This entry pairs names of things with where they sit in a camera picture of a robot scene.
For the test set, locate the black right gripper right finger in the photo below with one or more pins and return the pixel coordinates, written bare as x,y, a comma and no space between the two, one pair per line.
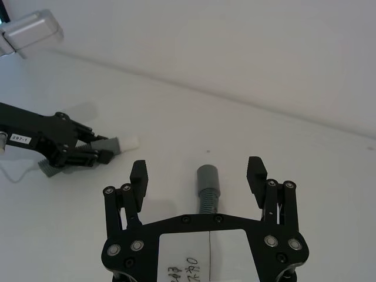
256,179

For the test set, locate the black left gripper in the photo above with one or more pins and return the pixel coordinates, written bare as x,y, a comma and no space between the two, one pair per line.
44,133

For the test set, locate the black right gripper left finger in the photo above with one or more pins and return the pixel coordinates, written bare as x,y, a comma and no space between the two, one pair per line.
139,182

